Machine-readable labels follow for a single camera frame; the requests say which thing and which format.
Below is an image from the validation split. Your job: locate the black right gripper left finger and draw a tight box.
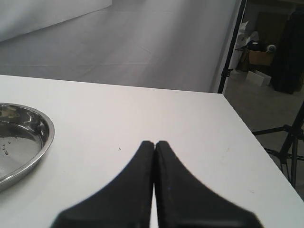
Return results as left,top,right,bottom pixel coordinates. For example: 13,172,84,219
52,141,154,228

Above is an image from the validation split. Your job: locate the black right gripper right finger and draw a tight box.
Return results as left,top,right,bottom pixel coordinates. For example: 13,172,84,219
154,141,262,228

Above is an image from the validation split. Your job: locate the black tripod stand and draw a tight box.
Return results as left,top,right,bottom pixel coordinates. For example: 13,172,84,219
252,105,304,188

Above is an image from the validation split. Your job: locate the round stainless steel pan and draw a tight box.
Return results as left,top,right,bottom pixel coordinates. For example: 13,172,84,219
0,103,55,191

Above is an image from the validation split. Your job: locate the black backdrop stand pole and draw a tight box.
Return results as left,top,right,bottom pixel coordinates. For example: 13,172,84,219
217,0,247,94

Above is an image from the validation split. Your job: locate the white flat box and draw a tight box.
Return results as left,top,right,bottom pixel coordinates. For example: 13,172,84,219
246,71,271,86

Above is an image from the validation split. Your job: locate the grey backdrop cloth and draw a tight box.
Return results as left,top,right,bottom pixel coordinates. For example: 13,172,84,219
0,0,240,92

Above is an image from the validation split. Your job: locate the brown cardboard box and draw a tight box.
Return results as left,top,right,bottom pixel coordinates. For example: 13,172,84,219
237,48,275,72

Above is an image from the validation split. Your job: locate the black hanging cloth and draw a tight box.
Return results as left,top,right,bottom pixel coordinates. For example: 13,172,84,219
270,9,304,94

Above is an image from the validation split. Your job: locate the white crumpled paper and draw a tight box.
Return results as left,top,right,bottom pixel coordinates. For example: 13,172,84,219
235,21,259,50

